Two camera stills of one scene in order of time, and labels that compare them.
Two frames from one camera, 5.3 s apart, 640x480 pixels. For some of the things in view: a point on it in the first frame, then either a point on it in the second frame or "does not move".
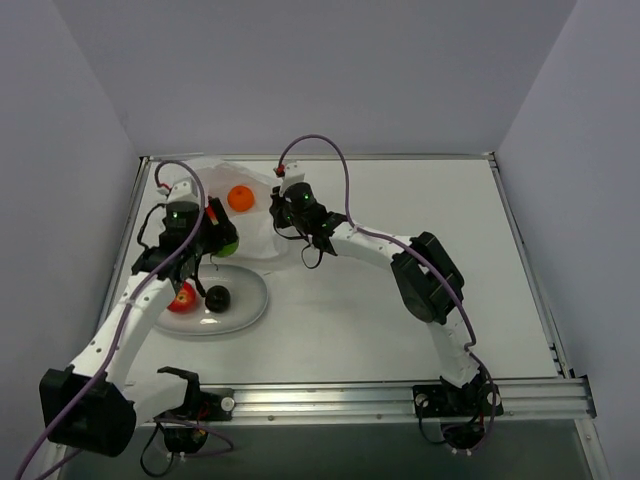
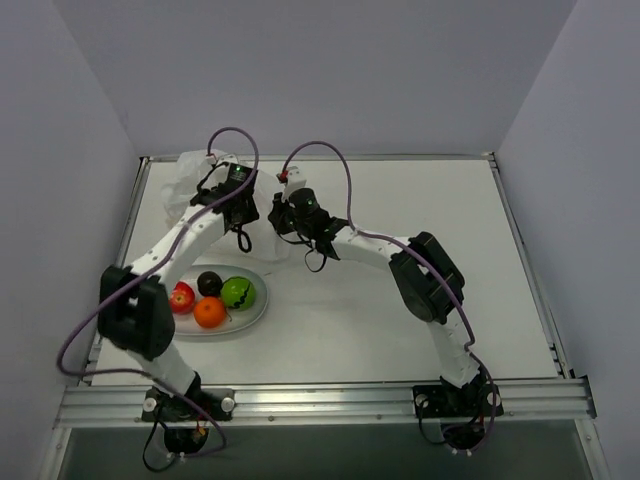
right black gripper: [279, 211] does not move
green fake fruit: [228, 249] to [238, 293]
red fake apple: [185, 299] does not move
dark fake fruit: [218, 299] to [209, 283]
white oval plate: [248, 303] does not move
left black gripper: [220, 230] to [245, 212]
